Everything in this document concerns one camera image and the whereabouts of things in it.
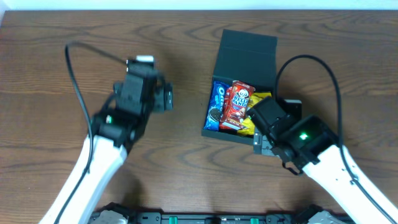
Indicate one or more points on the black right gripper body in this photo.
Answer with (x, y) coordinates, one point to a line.
(261, 145)

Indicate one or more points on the red Hello Panda snack pack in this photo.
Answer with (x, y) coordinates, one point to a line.
(239, 96)

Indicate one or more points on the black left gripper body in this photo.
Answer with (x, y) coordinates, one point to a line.
(168, 98)

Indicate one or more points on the dark green box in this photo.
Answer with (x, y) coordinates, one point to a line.
(249, 58)

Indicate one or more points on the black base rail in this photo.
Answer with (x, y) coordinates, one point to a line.
(115, 213)

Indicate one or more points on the yellow nut snack bag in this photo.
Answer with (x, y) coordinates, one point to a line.
(248, 125)

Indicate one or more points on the blue Oreo cookie pack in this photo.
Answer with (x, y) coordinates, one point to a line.
(215, 106)

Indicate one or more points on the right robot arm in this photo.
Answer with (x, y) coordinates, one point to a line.
(310, 147)

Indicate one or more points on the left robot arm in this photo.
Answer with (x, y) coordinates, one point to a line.
(112, 132)

